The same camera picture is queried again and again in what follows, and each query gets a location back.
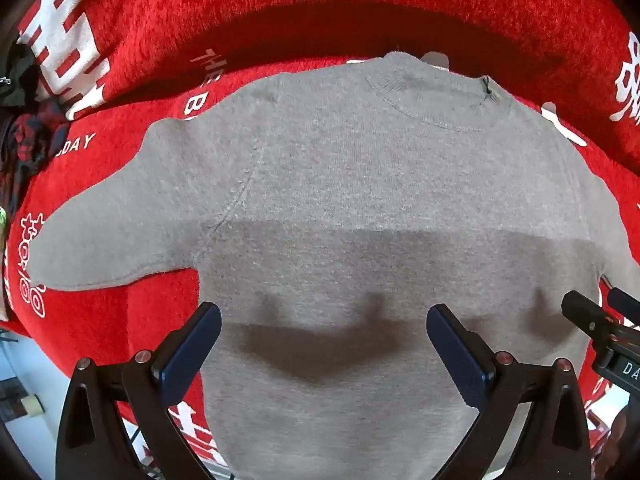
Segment black cloth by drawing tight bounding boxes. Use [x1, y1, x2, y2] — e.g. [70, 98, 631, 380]
[0, 42, 40, 108]

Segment red printed blanket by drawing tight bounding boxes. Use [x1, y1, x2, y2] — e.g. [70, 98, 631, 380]
[0, 0, 640, 480]

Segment dark plaid cloth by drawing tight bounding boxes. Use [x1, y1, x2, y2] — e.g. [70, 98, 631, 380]
[0, 100, 71, 223]

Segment grey knit sweater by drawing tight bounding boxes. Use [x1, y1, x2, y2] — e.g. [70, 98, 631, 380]
[37, 51, 621, 480]

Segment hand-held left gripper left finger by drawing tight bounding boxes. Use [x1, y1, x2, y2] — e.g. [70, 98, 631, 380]
[55, 301, 223, 480]

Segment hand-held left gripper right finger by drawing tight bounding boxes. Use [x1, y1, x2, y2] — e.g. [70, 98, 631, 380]
[426, 302, 593, 480]

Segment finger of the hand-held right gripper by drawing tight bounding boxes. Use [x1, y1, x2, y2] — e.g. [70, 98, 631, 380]
[606, 287, 640, 322]
[561, 290, 640, 348]

